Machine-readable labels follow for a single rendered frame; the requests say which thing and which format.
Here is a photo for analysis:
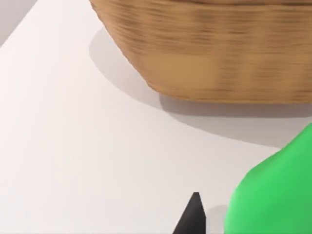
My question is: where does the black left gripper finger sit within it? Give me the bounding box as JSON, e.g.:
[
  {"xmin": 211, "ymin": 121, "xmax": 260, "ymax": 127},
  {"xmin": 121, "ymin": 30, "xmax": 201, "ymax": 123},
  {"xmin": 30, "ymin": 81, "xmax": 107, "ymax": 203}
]
[{"xmin": 172, "ymin": 192, "xmax": 207, "ymax": 234}]

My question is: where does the green bottle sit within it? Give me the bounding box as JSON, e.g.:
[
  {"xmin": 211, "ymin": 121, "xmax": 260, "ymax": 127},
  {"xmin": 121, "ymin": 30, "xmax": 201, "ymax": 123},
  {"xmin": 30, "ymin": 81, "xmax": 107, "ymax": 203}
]
[{"xmin": 223, "ymin": 122, "xmax": 312, "ymax": 234}]

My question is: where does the woven wicker basket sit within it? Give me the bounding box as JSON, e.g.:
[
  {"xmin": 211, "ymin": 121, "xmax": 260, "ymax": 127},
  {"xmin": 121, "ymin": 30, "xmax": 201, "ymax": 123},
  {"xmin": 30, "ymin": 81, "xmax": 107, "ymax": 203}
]
[{"xmin": 88, "ymin": 0, "xmax": 312, "ymax": 104}]

